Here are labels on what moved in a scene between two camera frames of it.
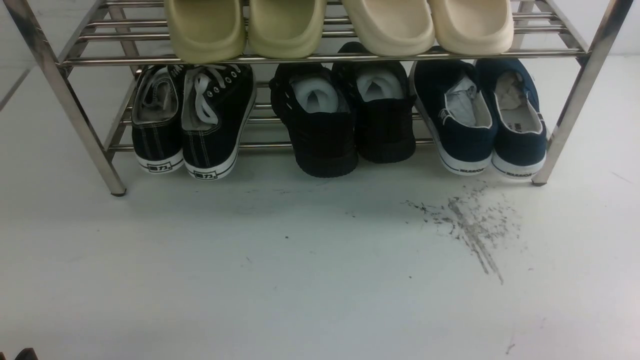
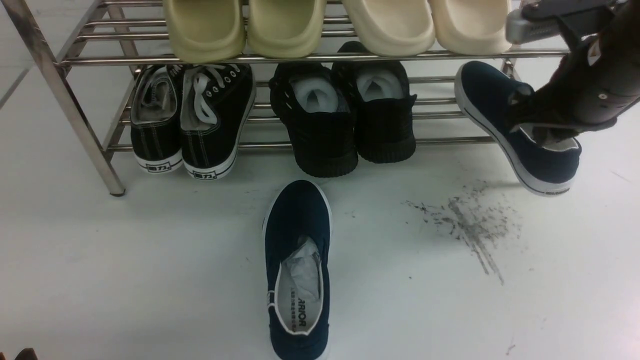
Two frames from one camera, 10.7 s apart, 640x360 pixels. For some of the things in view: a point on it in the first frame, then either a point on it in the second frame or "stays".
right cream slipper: [473, 27] stays
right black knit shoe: [382, 97] stays
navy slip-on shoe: [458, 113] to [297, 230]
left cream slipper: [393, 28] stays
